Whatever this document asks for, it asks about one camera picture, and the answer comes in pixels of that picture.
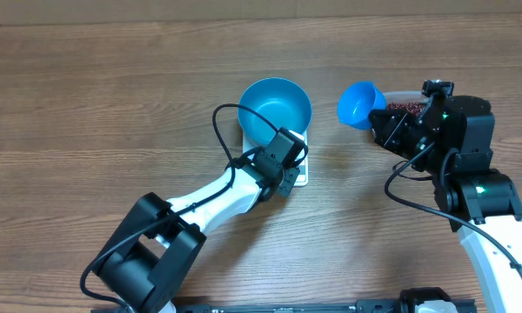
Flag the blue plastic measuring scoop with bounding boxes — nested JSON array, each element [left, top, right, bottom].
[[337, 82, 386, 130]]

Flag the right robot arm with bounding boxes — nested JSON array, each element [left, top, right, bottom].
[[369, 96, 522, 312]]

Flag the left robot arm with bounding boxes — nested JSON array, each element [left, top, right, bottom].
[[80, 147, 306, 312]]

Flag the white digital kitchen scale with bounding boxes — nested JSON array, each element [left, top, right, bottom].
[[242, 131, 309, 188]]

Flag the blue metal bowl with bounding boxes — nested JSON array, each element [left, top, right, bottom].
[[238, 77, 312, 145]]

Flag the red adzuki beans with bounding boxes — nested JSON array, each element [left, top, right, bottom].
[[386, 102, 427, 117]]

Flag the clear plastic container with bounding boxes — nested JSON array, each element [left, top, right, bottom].
[[369, 91, 429, 147]]

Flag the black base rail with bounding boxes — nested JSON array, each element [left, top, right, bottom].
[[161, 287, 478, 313]]

